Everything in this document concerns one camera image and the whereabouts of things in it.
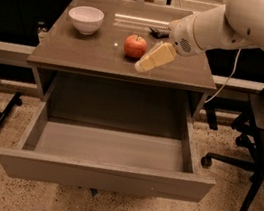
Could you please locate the white hanging cable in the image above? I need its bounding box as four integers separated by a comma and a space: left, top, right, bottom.
204, 44, 242, 109

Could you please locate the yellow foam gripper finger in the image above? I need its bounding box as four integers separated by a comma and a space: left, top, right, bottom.
135, 41, 177, 73

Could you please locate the black table leg foot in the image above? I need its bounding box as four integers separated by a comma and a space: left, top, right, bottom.
0, 88, 25, 154

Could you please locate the red apple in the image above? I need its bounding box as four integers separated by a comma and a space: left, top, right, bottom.
124, 35, 147, 59

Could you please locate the grey cabinet desk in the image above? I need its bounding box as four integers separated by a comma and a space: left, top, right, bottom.
27, 0, 216, 115

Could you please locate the open grey top drawer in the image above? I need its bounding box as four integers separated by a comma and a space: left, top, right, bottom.
0, 63, 231, 211

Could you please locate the black office chair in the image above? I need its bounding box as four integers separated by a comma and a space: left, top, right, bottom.
192, 61, 264, 211

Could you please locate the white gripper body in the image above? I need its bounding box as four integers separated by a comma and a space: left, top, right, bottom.
168, 14, 203, 57

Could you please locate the white ceramic bowl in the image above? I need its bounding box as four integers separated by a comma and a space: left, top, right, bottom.
68, 6, 105, 35

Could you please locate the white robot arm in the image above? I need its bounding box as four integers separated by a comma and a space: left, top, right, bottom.
135, 0, 264, 73

